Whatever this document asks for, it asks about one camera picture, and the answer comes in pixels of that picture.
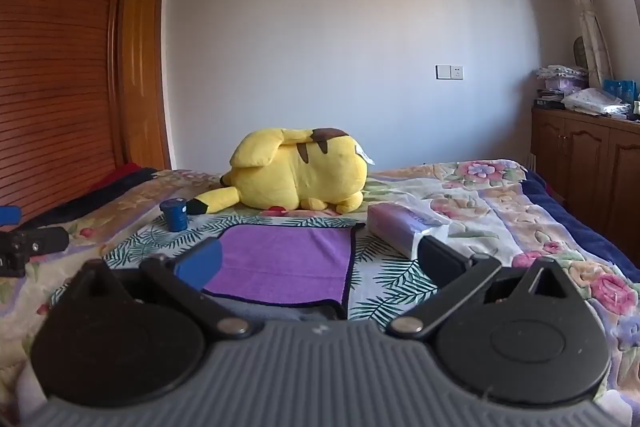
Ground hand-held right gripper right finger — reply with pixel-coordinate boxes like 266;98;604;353
386;236;574;339

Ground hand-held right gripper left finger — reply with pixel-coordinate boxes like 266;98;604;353
70;236;254;340

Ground purple towel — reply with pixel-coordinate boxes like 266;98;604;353
202;224;366;321

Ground purple tissue pack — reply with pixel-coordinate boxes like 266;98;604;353
367;202;450;259

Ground dark cloth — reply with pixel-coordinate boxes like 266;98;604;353
20;167;162;229

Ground small blue cup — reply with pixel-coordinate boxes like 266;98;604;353
160;198;189;233

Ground red cloth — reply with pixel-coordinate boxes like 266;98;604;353
94;162;147;188

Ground yellow plush toy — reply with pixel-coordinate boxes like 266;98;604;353
185;126;376;216

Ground navy blue blanket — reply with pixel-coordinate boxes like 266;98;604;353
520;171;640;284

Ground wooden slatted wardrobe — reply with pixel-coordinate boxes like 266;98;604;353
0;0;141;220

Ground wooden cabinet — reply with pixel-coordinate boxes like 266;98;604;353
529;106;640;254

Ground black box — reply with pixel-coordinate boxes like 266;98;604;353
532;89;567;110

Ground wooden door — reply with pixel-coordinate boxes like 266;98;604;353
119;0;173;171

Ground stack of folded cloths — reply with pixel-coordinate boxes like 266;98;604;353
536;64;591;94

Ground white printed cloth pile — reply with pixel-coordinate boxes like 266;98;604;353
561;87;632;116

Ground blue box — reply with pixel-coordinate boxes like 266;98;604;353
602;79;637;106

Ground round grey fan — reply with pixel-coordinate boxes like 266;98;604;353
572;36;590;68

